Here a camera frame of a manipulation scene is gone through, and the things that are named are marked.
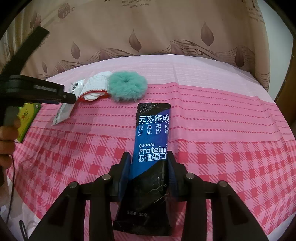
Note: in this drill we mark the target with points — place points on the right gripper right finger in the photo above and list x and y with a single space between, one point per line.
231 218

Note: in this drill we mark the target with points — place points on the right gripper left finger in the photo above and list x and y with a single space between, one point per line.
65 218

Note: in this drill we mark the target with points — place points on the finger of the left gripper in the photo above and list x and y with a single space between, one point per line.
33 90

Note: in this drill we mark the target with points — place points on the white sachet packet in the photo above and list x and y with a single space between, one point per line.
65 109

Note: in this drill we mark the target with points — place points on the blue black protein sachet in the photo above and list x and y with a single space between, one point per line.
143 207

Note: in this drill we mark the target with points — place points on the teal fluffy scrunchie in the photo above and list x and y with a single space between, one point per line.
126 86

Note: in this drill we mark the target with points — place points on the white red-trimmed cotton pads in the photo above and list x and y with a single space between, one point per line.
96 87

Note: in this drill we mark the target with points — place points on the person left hand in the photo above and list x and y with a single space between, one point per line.
8 134

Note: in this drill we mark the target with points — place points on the green tin lid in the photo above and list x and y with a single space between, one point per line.
26 115

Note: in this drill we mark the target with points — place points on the beige leaf-print curtain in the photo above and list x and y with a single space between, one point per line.
84 32

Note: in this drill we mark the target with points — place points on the pink checkered tablecloth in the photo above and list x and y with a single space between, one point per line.
223 126

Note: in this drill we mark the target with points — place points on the brown wooden door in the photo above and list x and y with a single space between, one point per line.
285 99

